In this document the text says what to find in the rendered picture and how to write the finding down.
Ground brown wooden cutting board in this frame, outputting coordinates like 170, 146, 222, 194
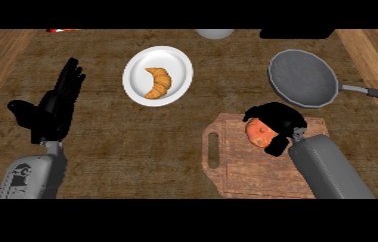
201, 112, 331, 199

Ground white oval plate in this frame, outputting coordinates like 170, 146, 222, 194
122, 45, 196, 108

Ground grey frying pan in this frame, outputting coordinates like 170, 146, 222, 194
268, 48, 378, 110

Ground black appliance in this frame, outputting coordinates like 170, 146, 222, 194
259, 28, 337, 40

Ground orange squash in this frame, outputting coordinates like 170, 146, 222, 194
244, 117, 278, 149

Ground red and white object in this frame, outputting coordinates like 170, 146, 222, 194
45, 28, 82, 33

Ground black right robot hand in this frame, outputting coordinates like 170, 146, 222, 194
241, 101, 309, 158

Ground white round bowl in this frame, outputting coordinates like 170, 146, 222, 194
194, 28, 237, 41

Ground golden croissant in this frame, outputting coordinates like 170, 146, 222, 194
144, 67, 173, 100

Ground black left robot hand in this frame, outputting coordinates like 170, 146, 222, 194
7, 57, 88, 145

